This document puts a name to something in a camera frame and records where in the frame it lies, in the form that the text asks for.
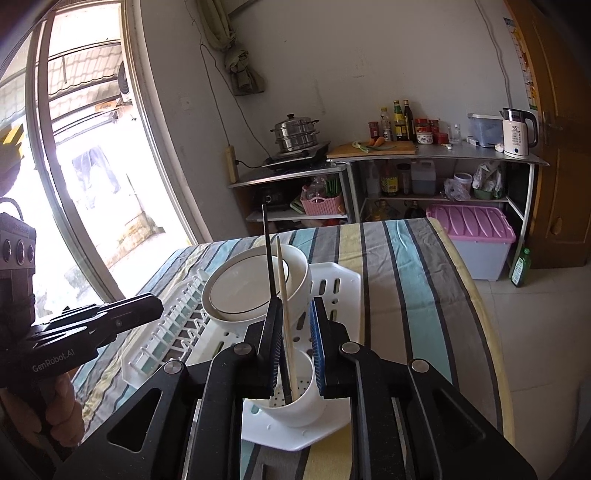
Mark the hanging blue garment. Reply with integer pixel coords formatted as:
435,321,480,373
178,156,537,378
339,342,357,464
71,147,122,197

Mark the yellow cooking oil bottle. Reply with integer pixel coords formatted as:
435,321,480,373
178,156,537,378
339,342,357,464
367,199,402,223

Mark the black kitchen appliance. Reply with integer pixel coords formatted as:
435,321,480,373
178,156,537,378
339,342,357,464
261,189,287,211

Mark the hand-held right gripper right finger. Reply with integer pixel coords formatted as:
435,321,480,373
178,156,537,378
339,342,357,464
309,298,539,480

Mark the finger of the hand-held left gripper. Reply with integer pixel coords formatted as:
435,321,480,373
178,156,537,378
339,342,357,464
28,294,164,354

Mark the hanging olive cloth bag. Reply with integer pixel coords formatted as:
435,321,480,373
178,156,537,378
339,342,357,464
198,0,267,96

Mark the black chopstick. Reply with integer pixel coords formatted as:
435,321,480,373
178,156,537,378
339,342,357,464
262,203,297,403

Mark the low metal shelf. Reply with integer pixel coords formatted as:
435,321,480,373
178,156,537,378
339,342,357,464
228,161,355,234

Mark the white utensil cup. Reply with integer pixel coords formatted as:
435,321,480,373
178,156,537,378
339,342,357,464
249,348,321,428

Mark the white electric kettle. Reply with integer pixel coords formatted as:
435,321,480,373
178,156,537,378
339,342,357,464
501,107,539,160

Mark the black power cable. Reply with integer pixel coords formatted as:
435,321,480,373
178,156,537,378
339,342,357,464
199,42,271,169

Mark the green glass bottle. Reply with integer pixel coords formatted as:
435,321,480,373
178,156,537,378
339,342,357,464
509,248,532,288

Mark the grey wall cable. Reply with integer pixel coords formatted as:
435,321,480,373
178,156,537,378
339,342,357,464
475,0,517,110

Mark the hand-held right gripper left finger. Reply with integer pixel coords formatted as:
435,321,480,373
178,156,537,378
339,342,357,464
60,295,283,480

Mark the white plastic dish rack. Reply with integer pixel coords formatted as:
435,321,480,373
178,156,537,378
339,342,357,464
122,261,363,452

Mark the steel steamer pot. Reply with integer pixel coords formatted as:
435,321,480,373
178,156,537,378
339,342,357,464
270,114,321,153

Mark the white window frame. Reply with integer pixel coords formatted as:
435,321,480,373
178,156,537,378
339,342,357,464
0,0,218,324

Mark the person's left hand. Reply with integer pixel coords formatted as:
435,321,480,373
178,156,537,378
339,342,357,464
0,373,87,450

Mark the striped tablecloth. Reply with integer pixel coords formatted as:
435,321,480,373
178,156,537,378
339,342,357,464
71,217,515,480

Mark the tall metal shelf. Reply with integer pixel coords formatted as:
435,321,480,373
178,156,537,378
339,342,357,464
327,140,551,278

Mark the translucent oil jug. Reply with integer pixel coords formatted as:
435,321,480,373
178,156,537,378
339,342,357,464
411,160,437,195

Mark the clear plastic storage container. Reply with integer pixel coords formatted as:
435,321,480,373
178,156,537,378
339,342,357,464
467,113,505,148

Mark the wooden chopstick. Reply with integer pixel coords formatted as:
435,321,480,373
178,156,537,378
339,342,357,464
276,235,297,400

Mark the wall poster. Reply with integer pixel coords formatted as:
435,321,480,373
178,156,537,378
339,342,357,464
503,17,539,112

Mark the pink woven basket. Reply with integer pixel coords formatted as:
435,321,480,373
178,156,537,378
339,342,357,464
300,191,345,218

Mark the bundle of food bags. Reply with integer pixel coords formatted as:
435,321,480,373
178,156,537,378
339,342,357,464
472,161,507,192

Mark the crumpled plastic bag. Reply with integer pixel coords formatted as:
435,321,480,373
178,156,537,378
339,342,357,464
444,178,472,202

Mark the pink lid storage box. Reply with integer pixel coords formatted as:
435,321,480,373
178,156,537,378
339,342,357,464
426,204,517,282

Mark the wooden cutting board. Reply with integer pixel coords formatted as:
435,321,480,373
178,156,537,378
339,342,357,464
327,141,418,158

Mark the yellow label sauce bottle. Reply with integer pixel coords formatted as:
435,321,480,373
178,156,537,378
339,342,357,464
392,100,407,141

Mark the white bowl with black rim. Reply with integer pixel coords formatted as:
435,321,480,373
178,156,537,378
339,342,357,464
201,250,294,324
231,243,311,319

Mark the wooden door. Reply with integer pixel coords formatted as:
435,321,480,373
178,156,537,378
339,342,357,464
503,0,591,271

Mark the black induction cooker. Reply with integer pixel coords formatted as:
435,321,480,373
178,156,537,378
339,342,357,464
262,141,331,170

